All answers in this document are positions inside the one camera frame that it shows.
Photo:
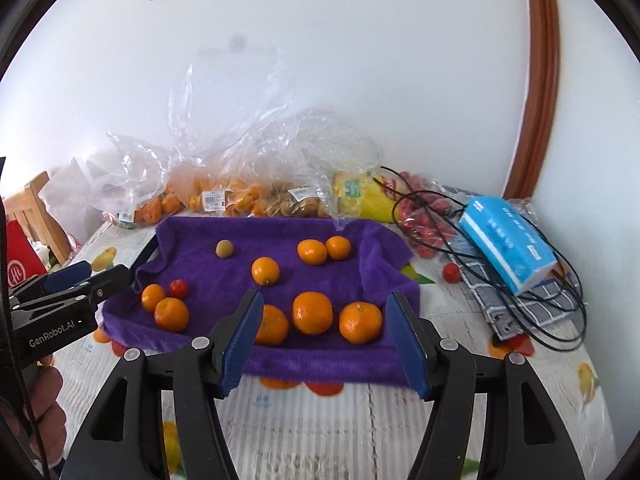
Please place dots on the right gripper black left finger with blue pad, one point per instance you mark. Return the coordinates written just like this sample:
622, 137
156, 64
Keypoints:
207, 370

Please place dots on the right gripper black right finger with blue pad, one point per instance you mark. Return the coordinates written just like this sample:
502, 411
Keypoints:
442, 373

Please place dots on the orange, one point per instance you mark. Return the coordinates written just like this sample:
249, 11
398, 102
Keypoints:
172, 314

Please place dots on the small red cherry tomato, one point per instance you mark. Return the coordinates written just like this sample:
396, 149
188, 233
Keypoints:
179, 289

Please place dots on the small orange mandarin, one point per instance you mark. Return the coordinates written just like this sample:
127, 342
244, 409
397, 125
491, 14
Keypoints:
151, 296
338, 247

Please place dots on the large orange mandarin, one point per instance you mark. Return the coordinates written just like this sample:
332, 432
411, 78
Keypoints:
360, 322

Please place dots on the round orange mandarin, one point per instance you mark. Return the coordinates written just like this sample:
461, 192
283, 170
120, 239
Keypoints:
265, 271

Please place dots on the big orange mandarin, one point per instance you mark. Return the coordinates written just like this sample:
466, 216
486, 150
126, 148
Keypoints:
312, 313

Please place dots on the small tan longan fruit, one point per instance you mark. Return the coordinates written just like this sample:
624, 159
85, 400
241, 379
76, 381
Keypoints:
224, 249

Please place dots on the oval orange kumquat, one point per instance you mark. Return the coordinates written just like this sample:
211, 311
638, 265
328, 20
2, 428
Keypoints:
312, 252

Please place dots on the person's left hand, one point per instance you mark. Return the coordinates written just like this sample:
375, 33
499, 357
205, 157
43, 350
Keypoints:
48, 413

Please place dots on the red box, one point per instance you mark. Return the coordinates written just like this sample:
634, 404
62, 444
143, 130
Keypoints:
23, 261

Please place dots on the red tomato by cloth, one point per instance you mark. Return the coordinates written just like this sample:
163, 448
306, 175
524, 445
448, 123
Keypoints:
451, 273

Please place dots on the wooden chair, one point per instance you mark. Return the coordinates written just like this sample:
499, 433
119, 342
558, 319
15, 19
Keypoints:
28, 209

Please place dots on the black tray under towel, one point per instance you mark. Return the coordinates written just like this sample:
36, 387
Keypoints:
143, 252

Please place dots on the white plastic bag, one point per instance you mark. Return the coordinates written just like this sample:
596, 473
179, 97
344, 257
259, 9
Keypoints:
67, 197

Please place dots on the purple towel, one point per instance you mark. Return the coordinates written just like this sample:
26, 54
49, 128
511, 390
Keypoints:
306, 269

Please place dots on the grey checked cloth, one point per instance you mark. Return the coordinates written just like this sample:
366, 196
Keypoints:
553, 313

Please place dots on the blue tissue pack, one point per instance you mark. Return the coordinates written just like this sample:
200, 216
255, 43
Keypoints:
511, 245

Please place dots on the clear bag of small oranges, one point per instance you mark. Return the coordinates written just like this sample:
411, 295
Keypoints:
137, 190

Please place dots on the bag of red tomatoes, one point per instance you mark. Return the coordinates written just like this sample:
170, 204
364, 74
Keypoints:
424, 214

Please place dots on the yellow snack bag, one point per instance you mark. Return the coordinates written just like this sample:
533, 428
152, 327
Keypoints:
366, 196

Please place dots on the clear bag of longans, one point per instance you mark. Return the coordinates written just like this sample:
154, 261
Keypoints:
321, 150

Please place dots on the brown wooden door frame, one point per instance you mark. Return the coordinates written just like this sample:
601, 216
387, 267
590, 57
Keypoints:
540, 103

